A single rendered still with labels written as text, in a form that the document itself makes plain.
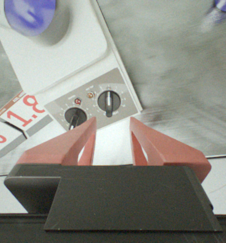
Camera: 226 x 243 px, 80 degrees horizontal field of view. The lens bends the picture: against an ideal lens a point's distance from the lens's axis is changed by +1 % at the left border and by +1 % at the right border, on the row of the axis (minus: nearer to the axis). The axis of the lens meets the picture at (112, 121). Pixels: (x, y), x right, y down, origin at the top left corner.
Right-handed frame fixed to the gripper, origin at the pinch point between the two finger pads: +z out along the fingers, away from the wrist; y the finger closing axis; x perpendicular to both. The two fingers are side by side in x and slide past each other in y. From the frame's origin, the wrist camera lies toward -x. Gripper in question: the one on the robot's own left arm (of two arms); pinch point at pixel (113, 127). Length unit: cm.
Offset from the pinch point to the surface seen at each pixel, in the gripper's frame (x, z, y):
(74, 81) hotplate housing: -1.6, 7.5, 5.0
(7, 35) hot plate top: -6.5, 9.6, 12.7
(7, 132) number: 10.1, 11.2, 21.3
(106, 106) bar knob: 0.9, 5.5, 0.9
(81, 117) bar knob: 3.5, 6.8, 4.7
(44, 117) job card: 7.2, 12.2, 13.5
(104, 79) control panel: -2.0, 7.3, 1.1
